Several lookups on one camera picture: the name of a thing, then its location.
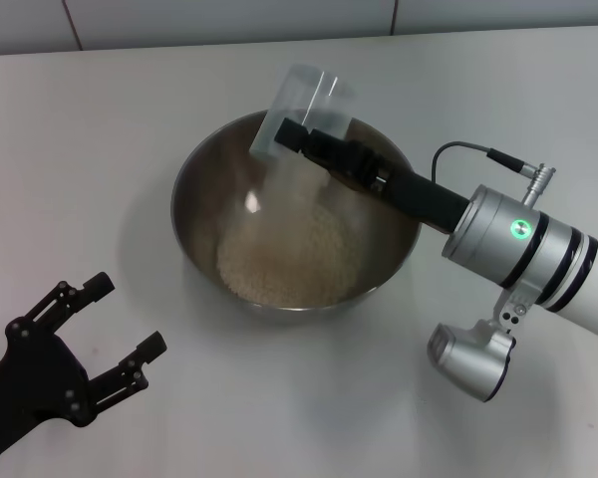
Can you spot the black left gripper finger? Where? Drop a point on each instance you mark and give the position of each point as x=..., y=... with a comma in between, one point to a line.
x=152, y=346
x=99, y=286

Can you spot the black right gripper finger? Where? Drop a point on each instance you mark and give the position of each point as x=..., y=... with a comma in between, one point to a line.
x=291, y=134
x=334, y=122

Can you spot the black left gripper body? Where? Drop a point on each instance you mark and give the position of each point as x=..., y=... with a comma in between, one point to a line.
x=35, y=383

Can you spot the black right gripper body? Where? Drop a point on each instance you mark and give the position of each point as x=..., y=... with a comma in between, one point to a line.
x=423, y=199

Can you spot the clear plastic cup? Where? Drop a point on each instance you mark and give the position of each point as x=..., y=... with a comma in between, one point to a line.
x=299, y=94

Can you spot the stainless steel mixing bowl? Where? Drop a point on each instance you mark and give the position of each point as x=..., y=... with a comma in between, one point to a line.
x=199, y=209

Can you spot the white rice grains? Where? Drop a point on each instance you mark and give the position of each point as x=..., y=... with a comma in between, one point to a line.
x=279, y=259

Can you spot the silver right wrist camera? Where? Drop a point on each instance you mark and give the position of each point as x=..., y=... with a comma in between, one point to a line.
x=473, y=358

